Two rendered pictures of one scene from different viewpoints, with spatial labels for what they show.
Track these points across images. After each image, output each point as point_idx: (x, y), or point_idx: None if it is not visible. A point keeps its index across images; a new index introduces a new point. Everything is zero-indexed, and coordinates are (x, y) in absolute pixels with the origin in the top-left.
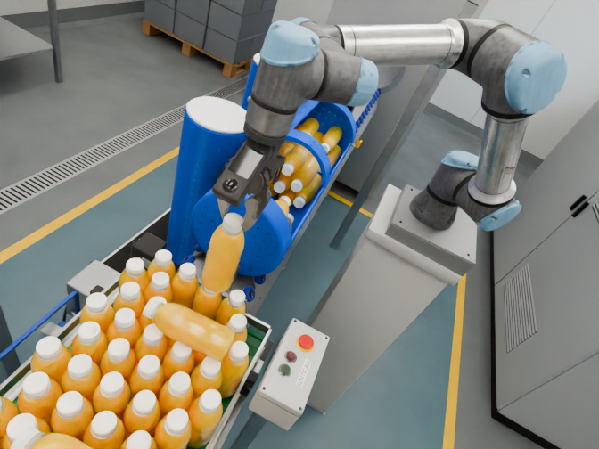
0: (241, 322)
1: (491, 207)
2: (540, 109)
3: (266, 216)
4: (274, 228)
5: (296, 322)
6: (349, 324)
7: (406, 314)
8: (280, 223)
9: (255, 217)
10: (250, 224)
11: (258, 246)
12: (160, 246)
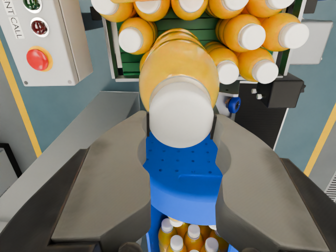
0: (126, 41)
1: None
2: None
3: (170, 192)
4: (153, 181)
5: (68, 81)
6: (87, 143)
7: (32, 171)
8: (151, 192)
9: (89, 148)
10: (115, 125)
11: (167, 152)
12: (271, 99)
